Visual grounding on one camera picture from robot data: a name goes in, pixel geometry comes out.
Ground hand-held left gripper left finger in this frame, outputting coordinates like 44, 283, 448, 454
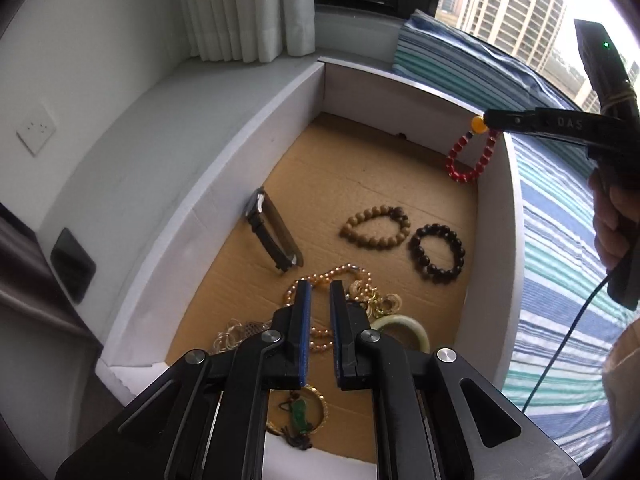
55, 280, 313, 480

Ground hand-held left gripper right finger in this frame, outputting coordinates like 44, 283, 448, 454
329, 280, 586, 480

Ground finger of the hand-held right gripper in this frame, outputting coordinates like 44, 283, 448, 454
484, 107, 601, 141

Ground gold brooch chain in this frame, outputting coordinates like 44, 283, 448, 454
349, 280, 402, 320

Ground gold bead necklace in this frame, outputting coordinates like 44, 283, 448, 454
286, 264, 373, 353

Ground gold coil chain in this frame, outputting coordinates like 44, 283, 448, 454
214, 317, 273, 353

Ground red bead bracelet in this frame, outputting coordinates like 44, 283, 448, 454
446, 116, 499, 184

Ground dark bead bracelet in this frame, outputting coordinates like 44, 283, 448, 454
407, 224, 466, 283

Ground wooden bead bracelet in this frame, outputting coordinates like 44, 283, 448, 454
341, 203, 411, 249

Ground black leather strap watch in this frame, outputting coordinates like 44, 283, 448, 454
245, 187, 304, 273

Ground white cardboard box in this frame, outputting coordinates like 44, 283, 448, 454
95, 57, 526, 480

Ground person's right hand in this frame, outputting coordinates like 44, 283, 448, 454
587, 169, 626, 271

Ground pale jade bangle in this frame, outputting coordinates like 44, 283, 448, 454
372, 314, 431, 353

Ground gold bangle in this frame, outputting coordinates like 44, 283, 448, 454
266, 385, 329, 436

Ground high-rise buildings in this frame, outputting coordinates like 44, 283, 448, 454
435, 0, 640, 113

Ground striped bed sheet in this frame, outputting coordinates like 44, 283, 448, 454
394, 9, 640, 466

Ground person's brown clothing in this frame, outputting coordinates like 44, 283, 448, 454
602, 320, 640, 441

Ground white curtain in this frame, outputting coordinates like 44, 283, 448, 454
175, 0, 318, 64

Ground black cable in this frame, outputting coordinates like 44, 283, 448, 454
522, 270, 617, 411

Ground black wall outlet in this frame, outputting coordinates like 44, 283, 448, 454
50, 227, 97, 304

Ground white wall socket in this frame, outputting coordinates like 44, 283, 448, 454
16, 105, 56, 154

